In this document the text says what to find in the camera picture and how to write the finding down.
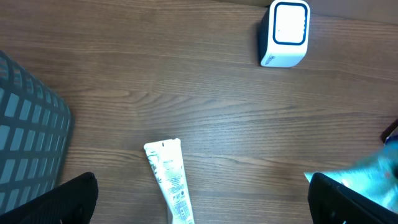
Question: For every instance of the white barcode scanner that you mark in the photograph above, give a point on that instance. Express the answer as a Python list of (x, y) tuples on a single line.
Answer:
[(283, 34)]

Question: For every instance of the teal wipes packet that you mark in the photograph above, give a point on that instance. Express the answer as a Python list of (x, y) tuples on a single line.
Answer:
[(374, 177)]

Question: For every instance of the red purple pad package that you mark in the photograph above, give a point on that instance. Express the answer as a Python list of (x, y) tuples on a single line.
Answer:
[(390, 134)]

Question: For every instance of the grey plastic mesh basket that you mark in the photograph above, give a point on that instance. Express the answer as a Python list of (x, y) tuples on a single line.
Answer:
[(36, 127)]

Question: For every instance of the white tube gold cap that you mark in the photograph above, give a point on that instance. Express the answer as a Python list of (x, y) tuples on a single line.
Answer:
[(166, 161)]

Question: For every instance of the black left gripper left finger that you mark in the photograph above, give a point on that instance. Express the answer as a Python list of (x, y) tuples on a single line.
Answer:
[(69, 203)]

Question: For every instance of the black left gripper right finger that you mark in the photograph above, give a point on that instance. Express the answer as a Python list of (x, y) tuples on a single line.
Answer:
[(331, 203)]

